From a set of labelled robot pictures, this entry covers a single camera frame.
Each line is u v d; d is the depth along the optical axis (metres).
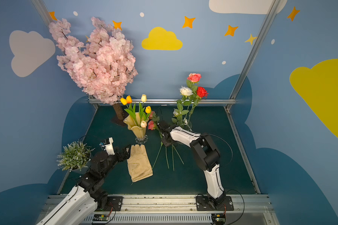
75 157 0.74
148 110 0.75
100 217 0.72
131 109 0.84
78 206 0.52
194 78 0.80
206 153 0.53
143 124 0.71
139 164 0.88
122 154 0.70
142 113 0.86
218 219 0.73
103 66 0.62
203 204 0.74
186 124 0.91
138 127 0.80
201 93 0.80
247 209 0.72
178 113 0.88
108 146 0.69
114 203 0.75
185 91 0.80
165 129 0.73
